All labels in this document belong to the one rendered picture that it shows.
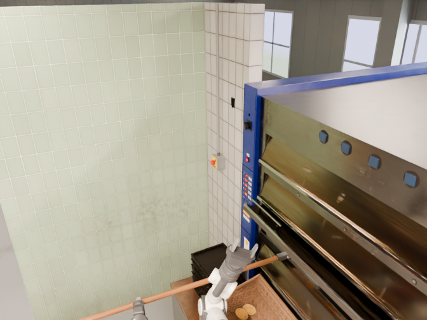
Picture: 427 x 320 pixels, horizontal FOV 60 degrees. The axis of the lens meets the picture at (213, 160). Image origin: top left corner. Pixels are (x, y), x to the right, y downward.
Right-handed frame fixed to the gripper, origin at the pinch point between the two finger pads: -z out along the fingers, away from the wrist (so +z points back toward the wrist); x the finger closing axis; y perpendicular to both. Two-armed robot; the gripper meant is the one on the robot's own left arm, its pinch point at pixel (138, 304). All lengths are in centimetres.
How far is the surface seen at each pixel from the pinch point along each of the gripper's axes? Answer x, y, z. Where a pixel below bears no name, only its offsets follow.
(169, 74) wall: -91, 33, -131
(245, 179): -31, 75, -66
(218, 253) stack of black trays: 30, 56, -67
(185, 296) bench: 61, 29, -62
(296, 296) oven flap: 20, 92, -7
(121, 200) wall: 6, -13, -120
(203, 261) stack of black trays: 30, 43, -60
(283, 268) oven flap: 14, 90, -25
